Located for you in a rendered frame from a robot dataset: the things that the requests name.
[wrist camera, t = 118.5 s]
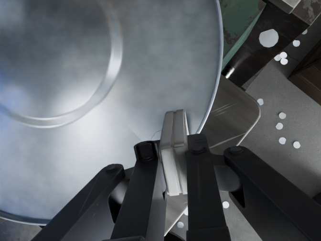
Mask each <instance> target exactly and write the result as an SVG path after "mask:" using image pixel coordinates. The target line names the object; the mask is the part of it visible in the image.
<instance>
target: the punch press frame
mask: <svg viewBox="0 0 321 241"><path fill-rule="evenodd" d="M219 3H220V8H221V14H222V22H223V35H224V47H223V61H222V68H221V71H222V70H223V69H224V67H225V66H226V64H227V63H228V62H229V61H230V59H231V58H232V57H233V56H234V54H235V53H236V52H237V50H238V49H239V48H240V47H241V45H242V44H243V43H244V41H245V40H246V39H247V37H248V36H249V34H250V32H251V31H252V29H253V27H254V25H255V24H256V22H257V20H258V18H259V17H260V14H261V13H262V11H263V9H264V8H265V6H266V3H265V2H263V1H262V0H219ZM234 71H235V69H234V68H233V67H232V66H230V65H228V66H227V67H226V68H225V70H224V71H223V72H222V73H221V74H222V75H223V76H225V77H226V78H227V79H228V78H229V77H230V76H231V74H232V73H233V72H234Z"/></svg>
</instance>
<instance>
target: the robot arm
mask: <svg viewBox="0 0 321 241"><path fill-rule="evenodd" d="M134 151H135V156H136V163H135V166H134V167H131V168H128V169H124V167H123V165H122V164H109V165H107V166H106V167H104V168H102V169H101V170H100V171H99V172H98V173H97V174H96V175H95V176H94V177H93V178H92V179H91V180H90V181H89V182H88V183H87V184H86V185H85V186H84V187H83V188H82V189H81V190H80V191H79V192H78V193H77V194H76V195H75V196H74V197H73V198H72V199H71V200H70V201H69V202H68V203H67V204H66V205H65V206H64V207H63V208H62V209H61V210H60V211H59V212H58V213H57V214H56V215H55V216H54V217H53V218H52V219H51V220H50V221H49V222H48V223H47V224H46V225H45V226H44V228H43V229H42V230H41V231H40V232H39V233H38V234H37V235H36V236H35V237H34V238H33V239H32V240H31V241H164V231H165V219H166V207H167V194H168V195H170V196H176V195H179V193H183V195H184V194H187V199H188V230H187V231H186V241H231V237H230V233H229V229H228V226H227V225H226V221H225V215H224V211H223V206H222V202H221V198H220V193H219V191H222V192H228V193H229V197H230V198H231V200H232V201H233V202H234V204H235V205H236V206H237V208H238V209H239V210H240V212H241V213H242V214H243V216H244V217H245V218H246V220H247V221H248V222H249V224H250V225H251V226H252V228H253V229H254V230H255V232H256V233H257V234H258V236H259V237H260V238H261V240H262V241H321V205H320V204H318V203H317V202H316V201H315V200H313V199H312V198H311V197H309V196H308V195H307V194H305V193H304V192H303V191H302V190H300V189H299V188H298V187H297V186H295V185H294V184H293V183H291V182H290V181H289V180H288V179H286V178H285V177H284V176H283V175H281V174H280V173H279V172H278V171H276V170H275V169H274V168H273V167H271V166H270V165H269V164H267V163H266V162H265V161H263V160H262V159H261V158H260V157H258V156H257V155H256V154H254V153H253V152H252V151H251V150H249V149H248V148H246V147H243V146H240V145H238V146H237V145H236V146H232V147H229V148H226V149H225V150H224V152H223V153H224V155H218V154H213V153H211V152H210V149H209V147H208V142H207V138H206V135H205V134H203V133H198V134H191V135H189V132H188V126H187V120H186V114H185V111H184V110H183V109H181V110H176V112H173V111H167V112H166V114H165V117H164V122H163V127H162V132H161V137H160V140H155V141H143V142H139V143H137V144H136V145H134ZM166 189H167V193H166Z"/></svg>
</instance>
